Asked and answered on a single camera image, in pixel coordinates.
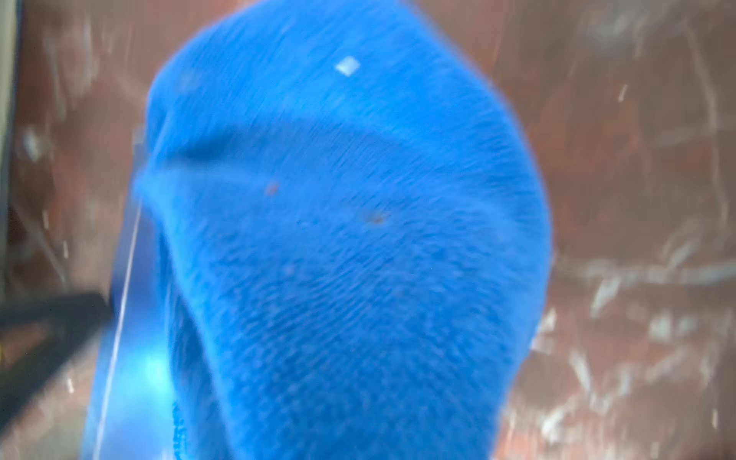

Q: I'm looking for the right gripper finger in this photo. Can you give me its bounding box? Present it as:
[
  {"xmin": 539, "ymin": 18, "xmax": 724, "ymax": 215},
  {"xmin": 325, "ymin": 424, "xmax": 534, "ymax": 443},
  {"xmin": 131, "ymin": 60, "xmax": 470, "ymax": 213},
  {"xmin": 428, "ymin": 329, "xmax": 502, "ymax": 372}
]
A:
[{"xmin": 1, "ymin": 291, "xmax": 113, "ymax": 431}]

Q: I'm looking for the blue Little Prince book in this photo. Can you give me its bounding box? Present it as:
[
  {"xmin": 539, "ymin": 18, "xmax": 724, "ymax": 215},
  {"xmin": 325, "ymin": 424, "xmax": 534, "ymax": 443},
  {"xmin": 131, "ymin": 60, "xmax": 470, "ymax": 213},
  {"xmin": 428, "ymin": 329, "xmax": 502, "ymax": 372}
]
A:
[{"xmin": 80, "ymin": 199, "xmax": 174, "ymax": 459}]

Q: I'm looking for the blue cleaning cloth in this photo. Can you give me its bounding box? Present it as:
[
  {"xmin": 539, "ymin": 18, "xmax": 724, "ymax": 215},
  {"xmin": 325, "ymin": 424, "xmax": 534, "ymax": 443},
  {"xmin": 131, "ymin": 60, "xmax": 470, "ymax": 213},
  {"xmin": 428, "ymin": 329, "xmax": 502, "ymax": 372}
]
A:
[{"xmin": 136, "ymin": 1, "xmax": 552, "ymax": 459}]

